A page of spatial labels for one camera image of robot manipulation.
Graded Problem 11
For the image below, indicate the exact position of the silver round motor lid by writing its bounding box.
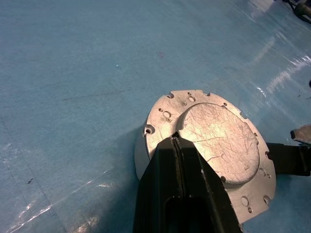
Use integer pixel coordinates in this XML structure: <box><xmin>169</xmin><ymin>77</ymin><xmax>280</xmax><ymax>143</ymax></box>
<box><xmin>142</xmin><ymin>89</ymin><xmax>277</xmax><ymax>230</ymax></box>

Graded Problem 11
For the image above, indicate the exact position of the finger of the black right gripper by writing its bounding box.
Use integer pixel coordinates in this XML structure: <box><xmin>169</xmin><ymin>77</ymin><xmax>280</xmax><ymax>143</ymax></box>
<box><xmin>290</xmin><ymin>124</ymin><xmax>311</xmax><ymax>147</ymax></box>
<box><xmin>265</xmin><ymin>142</ymin><xmax>311</xmax><ymax>177</ymax></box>

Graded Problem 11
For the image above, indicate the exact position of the blue plastic table cover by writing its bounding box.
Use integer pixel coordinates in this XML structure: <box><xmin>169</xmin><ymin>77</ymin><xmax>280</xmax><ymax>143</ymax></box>
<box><xmin>0</xmin><ymin>0</ymin><xmax>311</xmax><ymax>233</ymax></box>

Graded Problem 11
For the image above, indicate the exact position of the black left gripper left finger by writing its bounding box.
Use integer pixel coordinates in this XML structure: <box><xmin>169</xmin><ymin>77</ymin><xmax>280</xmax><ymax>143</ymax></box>
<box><xmin>133</xmin><ymin>136</ymin><xmax>183</xmax><ymax>233</ymax></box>

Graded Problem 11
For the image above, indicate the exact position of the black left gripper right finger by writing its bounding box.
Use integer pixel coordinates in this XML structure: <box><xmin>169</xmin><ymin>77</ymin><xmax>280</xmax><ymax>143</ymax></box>
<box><xmin>174</xmin><ymin>135</ymin><xmax>244</xmax><ymax>233</ymax></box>

